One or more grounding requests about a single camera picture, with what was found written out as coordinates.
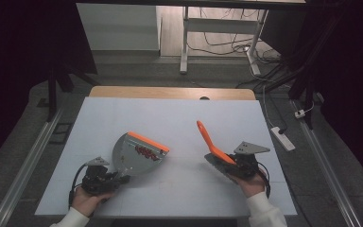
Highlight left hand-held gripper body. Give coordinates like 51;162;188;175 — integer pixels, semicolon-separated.
80;156;119;195

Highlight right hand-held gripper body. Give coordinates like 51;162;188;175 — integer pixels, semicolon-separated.
232;141;271;179

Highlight gray dustpan with orange edge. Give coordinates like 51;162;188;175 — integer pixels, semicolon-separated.
112;131;171;178

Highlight orange brush with gray bristles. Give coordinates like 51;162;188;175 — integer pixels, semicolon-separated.
196;120;239;181

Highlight person's right hand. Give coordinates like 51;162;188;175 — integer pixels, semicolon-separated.
230;168;268;199

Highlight person's left hand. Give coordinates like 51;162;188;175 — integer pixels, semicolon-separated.
70;185;114;218

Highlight white power strip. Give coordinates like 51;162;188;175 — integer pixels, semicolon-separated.
269;126;297;152

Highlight black floor plate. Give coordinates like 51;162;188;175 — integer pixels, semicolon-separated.
48;122;74;146

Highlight white table cover sheet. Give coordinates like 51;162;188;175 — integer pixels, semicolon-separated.
34;96;298;219

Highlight wooden table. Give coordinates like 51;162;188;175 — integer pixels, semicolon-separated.
88;85;257;101

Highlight black tripod stand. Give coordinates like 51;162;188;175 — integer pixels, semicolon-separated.
45;62;102;123

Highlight white panel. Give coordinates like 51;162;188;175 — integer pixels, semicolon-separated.
76;3;161;51

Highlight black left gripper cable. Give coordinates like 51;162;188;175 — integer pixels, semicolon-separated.
68;163;91;210

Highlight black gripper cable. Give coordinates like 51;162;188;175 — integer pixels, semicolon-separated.
68;163;91;210
256;162;272;200

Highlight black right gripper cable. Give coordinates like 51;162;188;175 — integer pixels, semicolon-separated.
256;162;272;200

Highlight white power strip cable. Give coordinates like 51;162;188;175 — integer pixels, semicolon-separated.
262;84;278;129

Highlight aluminium rail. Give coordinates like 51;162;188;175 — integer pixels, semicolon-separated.
0;103;65;227
291;99;363;227

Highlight tangle of black floor cables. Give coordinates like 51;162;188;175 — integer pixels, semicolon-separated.
187;8;282;64

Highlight white desk frame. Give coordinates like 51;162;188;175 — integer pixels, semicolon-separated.
179;6;269;77

